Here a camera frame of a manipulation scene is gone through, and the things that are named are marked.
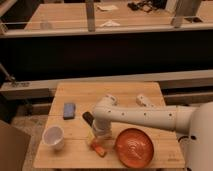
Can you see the cardboard box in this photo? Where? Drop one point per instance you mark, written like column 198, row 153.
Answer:
column 13, row 147

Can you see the folded white paper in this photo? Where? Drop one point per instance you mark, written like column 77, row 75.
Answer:
column 110, row 23

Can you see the blue sponge block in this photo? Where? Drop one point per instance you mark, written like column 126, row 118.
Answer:
column 69, row 111

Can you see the grey metal post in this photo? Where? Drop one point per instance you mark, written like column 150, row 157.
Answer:
column 90, row 15
column 186, row 10

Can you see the white ceramic cup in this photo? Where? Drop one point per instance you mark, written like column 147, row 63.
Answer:
column 53, row 137

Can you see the small black object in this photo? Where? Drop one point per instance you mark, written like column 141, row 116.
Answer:
column 88, row 117

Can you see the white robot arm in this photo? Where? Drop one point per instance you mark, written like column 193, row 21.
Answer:
column 196, row 122

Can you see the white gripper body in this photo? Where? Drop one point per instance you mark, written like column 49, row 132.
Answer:
column 102, row 129

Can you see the white paper sheet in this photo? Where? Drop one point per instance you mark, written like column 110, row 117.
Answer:
column 107, row 7

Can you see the grey metal post right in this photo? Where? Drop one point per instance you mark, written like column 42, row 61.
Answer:
column 186, row 10

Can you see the orange ridged plate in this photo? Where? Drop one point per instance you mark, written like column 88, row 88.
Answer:
column 134, row 148

